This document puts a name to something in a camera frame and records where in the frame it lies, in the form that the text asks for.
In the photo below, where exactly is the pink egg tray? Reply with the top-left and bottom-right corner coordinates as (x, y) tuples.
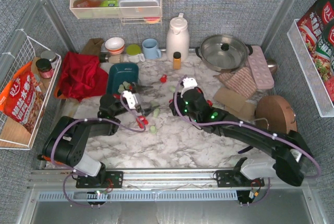
(246, 44), (275, 90)

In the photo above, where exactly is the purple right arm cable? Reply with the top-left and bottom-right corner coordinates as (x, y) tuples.
(174, 75), (322, 206)

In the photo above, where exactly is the striped pink cloth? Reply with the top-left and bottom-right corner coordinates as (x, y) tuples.
(214, 67), (257, 99)

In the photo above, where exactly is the steel pot with lid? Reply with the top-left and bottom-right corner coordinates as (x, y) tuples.
(195, 34), (253, 73)

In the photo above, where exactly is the steel ladle bowl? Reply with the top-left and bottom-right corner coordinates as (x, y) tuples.
(266, 59), (279, 75)

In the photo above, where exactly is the teal storage basket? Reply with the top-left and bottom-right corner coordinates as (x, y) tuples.
(106, 63), (139, 95)

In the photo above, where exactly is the white thermos jug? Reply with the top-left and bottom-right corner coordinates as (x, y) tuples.
(166, 13), (190, 62)

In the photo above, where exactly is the brown cardboard sheet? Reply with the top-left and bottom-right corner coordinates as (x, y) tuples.
(213, 87), (247, 112)
(224, 102), (256, 121)

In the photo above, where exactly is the blue mug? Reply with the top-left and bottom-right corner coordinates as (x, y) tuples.
(142, 39), (162, 60)

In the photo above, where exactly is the orange spice bottle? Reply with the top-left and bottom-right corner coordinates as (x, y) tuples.
(173, 52), (181, 69)

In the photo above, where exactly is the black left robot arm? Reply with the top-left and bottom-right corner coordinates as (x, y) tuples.
(39, 82), (156, 178)

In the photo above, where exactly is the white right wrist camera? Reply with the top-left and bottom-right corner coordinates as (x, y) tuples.
(182, 77), (198, 89)

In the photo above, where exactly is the green lidded cup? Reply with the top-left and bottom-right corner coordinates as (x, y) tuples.
(126, 44), (145, 63)

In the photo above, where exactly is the dark lid jar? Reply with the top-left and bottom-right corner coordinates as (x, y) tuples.
(35, 58), (54, 79)

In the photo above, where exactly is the clear plastic food container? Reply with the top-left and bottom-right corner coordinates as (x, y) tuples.
(118, 0), (160, 18)

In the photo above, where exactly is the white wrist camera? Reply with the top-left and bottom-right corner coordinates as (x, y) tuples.
(122, 90), (140, 110)
(182, 77), (198, 89)

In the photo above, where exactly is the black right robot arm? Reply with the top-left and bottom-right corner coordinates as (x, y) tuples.
(169, 87), (313, 186)

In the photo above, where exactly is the round wooden board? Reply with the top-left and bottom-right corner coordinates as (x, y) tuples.
(255, 95), (297, 134)

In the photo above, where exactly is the pepper grinder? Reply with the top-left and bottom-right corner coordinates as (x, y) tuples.
(99, 53), (124, 64)

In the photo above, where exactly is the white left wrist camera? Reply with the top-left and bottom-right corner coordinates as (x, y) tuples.
(122, 90), (140, 110)

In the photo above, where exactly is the steel lid jar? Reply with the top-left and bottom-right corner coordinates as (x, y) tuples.
(40, 50), (58, 69)

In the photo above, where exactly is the brown paper bag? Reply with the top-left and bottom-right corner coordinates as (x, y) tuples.
(81, 38), (104, 56)

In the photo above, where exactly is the red cloth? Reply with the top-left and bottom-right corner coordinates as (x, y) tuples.
(57, 52), (109, 101)

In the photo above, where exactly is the white striped bowl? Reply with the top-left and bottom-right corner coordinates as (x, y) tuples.
(105, 37), (125, 54)

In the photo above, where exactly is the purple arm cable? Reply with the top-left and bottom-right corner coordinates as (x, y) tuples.
(174, 75), (322, 206)
(51, 92), (147, 207)

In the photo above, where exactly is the white wire basket left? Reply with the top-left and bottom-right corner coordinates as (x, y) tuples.
(1, 30), (62, 150)

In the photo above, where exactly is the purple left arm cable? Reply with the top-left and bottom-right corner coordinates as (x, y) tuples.
(51, 92), (147, 207)

